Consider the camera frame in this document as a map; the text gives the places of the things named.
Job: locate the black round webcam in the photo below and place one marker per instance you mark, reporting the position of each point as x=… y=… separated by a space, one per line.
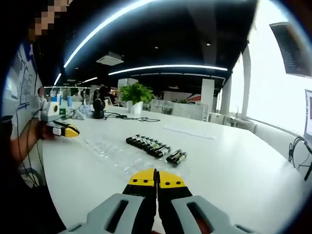
x=98 y=108

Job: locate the person's dark clothing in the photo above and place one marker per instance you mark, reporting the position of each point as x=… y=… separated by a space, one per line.
x=22 y=195

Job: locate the person's left hand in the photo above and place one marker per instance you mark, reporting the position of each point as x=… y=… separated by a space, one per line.
x=45 y=133

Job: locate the white crumpled bag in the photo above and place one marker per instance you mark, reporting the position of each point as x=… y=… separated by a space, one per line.
x=78 y=114

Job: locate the row of dark medicine bottles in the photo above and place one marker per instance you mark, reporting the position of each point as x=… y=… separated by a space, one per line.
x=151 y=146

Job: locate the blue drink cup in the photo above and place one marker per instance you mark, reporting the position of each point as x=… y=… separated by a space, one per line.
x=69 y=101

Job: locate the hanging dark ceiling panel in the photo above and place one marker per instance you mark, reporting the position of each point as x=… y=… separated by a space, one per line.
x=291 y=48

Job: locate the wall whiteboard with drawings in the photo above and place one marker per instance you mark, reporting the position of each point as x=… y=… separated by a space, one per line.
x=23 y=78

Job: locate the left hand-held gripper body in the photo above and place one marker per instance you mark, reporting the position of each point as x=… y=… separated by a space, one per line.
x=50 y=111

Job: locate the clear plastic box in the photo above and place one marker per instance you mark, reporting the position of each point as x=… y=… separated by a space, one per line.
x=112 y=152

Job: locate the green potted plant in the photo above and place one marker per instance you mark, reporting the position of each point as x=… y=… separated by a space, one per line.
x=136 y=95

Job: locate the ceiling air vent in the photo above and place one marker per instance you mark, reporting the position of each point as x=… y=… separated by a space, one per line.
x=109 y=59

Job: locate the green and white carton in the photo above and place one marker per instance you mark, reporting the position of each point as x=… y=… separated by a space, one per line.
x=63 y=111

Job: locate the computer monitor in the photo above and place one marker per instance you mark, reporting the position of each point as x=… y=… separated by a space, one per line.
x=308 y=114

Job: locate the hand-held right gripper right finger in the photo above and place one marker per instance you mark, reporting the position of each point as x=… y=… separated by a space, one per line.
x=195 y=207

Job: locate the curved ceiling light strip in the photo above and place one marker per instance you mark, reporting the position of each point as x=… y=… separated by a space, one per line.
x=102 y=26
x=168 y=67

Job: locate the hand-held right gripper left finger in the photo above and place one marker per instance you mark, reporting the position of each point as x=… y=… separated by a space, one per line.
x=114 y=207

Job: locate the white office chairs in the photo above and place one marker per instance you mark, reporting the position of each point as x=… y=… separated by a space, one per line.
x=180 y=108

